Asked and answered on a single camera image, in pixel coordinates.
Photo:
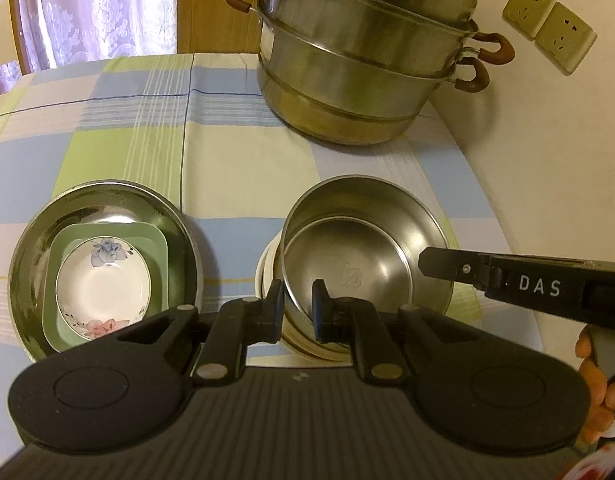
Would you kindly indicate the cream round plastic container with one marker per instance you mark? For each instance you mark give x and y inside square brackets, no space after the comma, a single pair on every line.
[312,352]

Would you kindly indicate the red patterned cloth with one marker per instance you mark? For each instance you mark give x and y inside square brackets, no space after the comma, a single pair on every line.
[602,460]

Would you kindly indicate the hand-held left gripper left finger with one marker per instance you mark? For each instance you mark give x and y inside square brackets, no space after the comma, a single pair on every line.
[275,310]

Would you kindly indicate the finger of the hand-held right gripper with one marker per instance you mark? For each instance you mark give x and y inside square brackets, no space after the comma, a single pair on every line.
[452,266]

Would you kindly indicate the person's right hand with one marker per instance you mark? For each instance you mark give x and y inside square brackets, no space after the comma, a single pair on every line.
[595,400]

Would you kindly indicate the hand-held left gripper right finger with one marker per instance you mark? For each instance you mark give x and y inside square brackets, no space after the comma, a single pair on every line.
[320,310]

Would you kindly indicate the checked pastel tablecloth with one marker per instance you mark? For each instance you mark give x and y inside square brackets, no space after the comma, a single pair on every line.
[227,160]

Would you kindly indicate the lace curtain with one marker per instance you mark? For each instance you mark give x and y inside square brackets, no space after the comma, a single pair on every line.
[102,10]

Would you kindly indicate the beige wall socket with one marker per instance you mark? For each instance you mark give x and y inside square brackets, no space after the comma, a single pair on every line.
[527,7]
[565,37]

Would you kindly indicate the large stainless steel basin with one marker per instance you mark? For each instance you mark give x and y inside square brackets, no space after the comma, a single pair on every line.
[30,260]

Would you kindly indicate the stainless steel bowl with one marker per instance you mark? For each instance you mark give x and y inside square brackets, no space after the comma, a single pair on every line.
[367,240]

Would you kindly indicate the stacked steel steamer pot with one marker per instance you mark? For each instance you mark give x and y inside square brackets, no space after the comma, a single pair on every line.
[362,60]

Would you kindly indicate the wooden chair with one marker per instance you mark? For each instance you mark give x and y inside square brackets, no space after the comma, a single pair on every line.
[13,25]

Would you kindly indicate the green square plate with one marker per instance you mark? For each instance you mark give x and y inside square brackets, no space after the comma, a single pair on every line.
[156,255]

